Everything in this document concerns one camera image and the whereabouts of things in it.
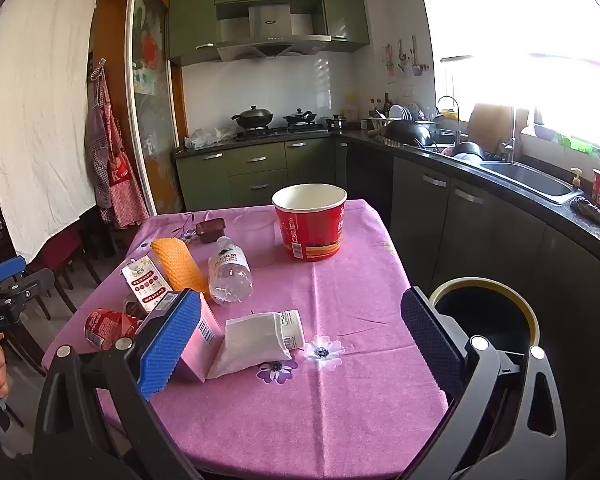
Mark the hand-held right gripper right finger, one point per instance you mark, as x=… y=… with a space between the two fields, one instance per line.
x=430 y=345

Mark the steel range hood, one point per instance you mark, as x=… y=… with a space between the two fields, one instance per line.
x=272 y=40

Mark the pink floral tablecloth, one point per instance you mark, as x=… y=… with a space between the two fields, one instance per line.
x=330 y=385

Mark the small steel kettle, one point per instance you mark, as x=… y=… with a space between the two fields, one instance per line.
x=337 y=122

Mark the green upper cabinets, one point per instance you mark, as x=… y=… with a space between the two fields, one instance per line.
x=345 y=15

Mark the red paper noodle bowl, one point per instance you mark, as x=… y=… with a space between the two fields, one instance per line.
x=310 y=230

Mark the green lower cabinets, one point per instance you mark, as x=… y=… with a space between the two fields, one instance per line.
x=260 y=170

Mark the clear plastic water bottle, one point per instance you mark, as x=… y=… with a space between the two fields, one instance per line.
x=230 y=275

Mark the black lidded wok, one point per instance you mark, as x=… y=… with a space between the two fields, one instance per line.
x=252 y=117

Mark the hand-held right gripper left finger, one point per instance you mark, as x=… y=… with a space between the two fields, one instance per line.
x=170 y=345

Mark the red checked apron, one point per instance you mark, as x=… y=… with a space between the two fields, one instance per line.
x=112 y=170

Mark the white red milk carton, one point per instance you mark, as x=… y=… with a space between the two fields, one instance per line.
x=147 y=285

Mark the clear plastic bags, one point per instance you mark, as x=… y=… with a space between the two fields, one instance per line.
x=207 y=137

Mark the yellow-rimmed dark trash bin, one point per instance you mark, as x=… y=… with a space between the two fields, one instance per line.
x=480 y=310

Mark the brown dish cloth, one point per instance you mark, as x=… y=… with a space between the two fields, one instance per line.
x=587 y=210

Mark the black lidded pot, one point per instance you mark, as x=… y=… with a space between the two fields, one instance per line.
x=297 y=117

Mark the yellow soap pump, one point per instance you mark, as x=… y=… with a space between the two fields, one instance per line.
x=576 y=177

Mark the crushed red can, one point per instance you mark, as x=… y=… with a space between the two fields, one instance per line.
x=105 y=327

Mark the dark lower cabinets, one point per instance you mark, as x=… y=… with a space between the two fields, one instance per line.
x=480 y=230

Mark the hanging kitchen utensils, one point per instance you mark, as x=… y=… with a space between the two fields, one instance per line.
x=402 y=57

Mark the gas stove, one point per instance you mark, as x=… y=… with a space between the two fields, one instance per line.
x=280 y=131

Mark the small brown plastic tray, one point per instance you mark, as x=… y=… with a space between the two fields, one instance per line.
x=211 y=230

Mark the dish rack with plates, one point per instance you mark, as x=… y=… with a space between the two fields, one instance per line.
x=400 y=112

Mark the glass sliding door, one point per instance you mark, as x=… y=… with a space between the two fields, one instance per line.
x=152 y=85

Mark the white paper tissue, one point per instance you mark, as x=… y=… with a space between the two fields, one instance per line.
x=250 y=345

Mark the dark red chair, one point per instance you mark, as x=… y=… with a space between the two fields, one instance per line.
x=60 y=255

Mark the pink carton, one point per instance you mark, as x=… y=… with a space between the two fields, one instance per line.
x=200 y=355

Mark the large black wok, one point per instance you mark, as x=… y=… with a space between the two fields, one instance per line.
x=407 y=132

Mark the orange foam fruit net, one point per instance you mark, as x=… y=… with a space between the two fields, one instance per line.
x=177 y=265

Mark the wooden cutting board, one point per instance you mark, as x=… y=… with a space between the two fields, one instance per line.
x=490 y=125

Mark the green cabinets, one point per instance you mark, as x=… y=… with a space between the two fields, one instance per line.
x=345 y=15
x=260 y=170

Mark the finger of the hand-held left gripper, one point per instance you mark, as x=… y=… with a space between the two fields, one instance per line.
x=32 y=282
x=7 y=268

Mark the steel sink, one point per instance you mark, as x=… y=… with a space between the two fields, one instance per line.
x=530 y=180

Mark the steel faucet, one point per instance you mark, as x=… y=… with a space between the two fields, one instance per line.
x=514 y=145

